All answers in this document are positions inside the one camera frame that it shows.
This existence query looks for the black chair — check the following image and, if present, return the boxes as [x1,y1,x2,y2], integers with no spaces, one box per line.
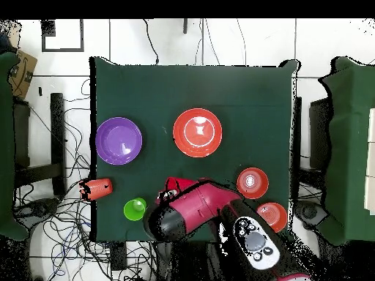
[308,97,333,171]

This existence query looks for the orange cup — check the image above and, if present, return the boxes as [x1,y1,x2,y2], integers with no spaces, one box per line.
[78,177,114,202]

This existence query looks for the black caster base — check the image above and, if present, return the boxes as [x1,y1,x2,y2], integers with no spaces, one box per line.
[14,197,61,226]

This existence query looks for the black floor cable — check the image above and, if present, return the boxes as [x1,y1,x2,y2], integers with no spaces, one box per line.
[142,18,160,66]

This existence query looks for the grey chair base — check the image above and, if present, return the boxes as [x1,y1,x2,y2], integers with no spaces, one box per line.
[293,200,329,227]

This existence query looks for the green cup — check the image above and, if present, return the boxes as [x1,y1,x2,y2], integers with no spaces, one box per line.
[123,197,147,222]

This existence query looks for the wide orange bowl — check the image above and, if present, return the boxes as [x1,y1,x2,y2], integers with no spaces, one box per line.
[172,108,223,159]

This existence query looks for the small orange bowl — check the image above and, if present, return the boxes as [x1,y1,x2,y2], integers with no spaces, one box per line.
[256,202,289,234]
[236,167,270,201]

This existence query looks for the green cloth side table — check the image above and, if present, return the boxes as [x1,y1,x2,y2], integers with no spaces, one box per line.
[0,50,30,241]
[317,56,375,246]

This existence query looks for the dark green tablecloth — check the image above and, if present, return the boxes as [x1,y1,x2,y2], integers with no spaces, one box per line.
[89,56,300,243]

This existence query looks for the black power strip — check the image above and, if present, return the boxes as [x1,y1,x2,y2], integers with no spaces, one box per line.
[110,241,128,271]

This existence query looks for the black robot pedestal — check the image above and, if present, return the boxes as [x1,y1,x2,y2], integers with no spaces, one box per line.
[155,241,226,281]

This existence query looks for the black metal leg frame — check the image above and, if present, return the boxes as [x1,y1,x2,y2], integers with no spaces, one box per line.
[12,92,67,197]

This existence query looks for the white boxes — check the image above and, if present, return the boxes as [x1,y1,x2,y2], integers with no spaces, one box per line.
[363,107,375,216]

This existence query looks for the black square floor frame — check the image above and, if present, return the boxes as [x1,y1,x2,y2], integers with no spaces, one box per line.
[41,18,85,53]

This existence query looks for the cardboard box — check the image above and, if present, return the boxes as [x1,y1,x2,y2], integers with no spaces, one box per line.
[8,48,38,101]

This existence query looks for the purple bowl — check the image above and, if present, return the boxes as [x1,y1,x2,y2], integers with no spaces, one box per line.
[94,116,144,166]

